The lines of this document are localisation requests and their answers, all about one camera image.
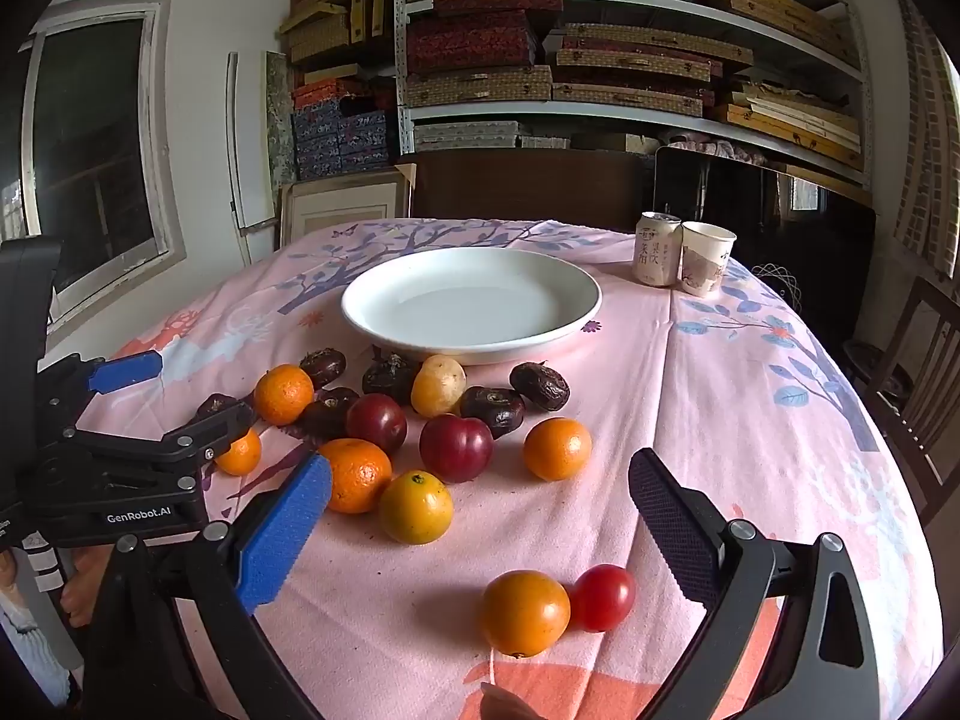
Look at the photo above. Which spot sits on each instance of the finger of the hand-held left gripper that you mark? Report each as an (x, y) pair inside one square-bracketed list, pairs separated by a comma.
[(217, 426), (124, 373)]

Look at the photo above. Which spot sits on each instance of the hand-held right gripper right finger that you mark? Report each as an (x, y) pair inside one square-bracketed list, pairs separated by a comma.
[(671, 532)]

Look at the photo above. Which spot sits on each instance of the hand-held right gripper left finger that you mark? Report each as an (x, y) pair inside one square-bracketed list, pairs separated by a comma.
[(285, 532)]

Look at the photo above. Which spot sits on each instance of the dark water chestnut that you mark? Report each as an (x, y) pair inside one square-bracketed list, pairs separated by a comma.
[(323, 366), (540, 385), (388, 376), (326, 412), (214, 405), (491, 409)]

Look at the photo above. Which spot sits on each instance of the small orange mandarin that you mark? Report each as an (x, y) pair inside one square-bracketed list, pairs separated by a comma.
[(241, 457)]

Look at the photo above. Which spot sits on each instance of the red cherry tomato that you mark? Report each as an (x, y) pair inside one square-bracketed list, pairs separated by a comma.
[(606, 597)]

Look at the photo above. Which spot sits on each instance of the large orange mandarin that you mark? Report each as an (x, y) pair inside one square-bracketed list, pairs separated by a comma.
[(361, 476)]

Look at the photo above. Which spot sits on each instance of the yellow citrus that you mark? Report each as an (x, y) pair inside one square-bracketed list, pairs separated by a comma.
[(415, 506)]

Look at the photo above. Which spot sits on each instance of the orange tomato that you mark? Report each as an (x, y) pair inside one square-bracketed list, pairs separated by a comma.
[(525, 613)]

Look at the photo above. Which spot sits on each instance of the orange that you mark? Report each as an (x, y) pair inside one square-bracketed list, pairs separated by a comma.
[(437, 386)]

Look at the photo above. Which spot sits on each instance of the white ceramic plate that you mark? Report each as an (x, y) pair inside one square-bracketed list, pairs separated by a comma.
[(465, 300)]

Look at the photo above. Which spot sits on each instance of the person's left forearm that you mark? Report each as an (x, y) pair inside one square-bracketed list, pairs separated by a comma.
[(34, 652)]

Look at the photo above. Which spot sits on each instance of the person's left hand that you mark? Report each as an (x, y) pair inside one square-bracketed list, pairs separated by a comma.
[(84, 589)]

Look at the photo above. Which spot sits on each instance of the white framed window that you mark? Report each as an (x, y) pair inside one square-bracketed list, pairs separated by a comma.
[(90, 135)]

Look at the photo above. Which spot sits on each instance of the white leaning board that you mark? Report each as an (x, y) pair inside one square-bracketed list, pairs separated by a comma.
[(241, 150)]

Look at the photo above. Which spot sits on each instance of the white paper cup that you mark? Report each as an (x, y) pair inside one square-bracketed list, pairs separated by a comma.
[(707, 259)]

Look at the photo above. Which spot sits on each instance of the dark wooden chair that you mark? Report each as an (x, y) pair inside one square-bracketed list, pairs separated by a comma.
[(911, 390)]

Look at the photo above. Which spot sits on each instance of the beige drink can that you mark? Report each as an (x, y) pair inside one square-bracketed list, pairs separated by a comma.
[(658, 251)]

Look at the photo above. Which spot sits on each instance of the mottled leaning panel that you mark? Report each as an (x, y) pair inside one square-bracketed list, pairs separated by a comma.
[(279, 120)]

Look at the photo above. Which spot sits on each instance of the stack of blue patterned boxes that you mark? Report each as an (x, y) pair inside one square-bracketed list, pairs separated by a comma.
[(337, 139)]

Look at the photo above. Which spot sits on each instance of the black glossy cabinet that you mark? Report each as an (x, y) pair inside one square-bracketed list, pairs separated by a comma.
[(765, 217)]

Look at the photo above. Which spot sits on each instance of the stack of orange patterned boxes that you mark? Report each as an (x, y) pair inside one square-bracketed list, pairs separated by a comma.
[(322, 92)]

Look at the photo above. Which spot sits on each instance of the brown wooden board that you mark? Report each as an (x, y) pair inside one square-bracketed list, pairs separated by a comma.
[(525, 187)]

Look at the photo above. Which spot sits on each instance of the stack of grey patterned boxes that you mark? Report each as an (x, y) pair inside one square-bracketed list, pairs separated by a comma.
[(465, 135)]

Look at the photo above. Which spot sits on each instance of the pink folded cloth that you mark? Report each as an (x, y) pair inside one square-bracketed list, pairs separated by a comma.
[(712, 146)]

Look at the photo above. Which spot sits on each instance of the stack of tan woven boxes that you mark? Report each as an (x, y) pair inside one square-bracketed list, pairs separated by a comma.
[(480, 86)]

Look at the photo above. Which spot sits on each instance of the stack of yellow wooden boxes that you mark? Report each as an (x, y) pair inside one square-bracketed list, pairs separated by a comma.
[(795, 120)]

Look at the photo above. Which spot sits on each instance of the stack of dark red boxes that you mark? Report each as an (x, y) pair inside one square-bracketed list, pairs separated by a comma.
[(472, 41)]

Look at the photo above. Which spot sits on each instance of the brick patterned curtain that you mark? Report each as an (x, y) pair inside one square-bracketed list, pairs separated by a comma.
[(930, 135)]

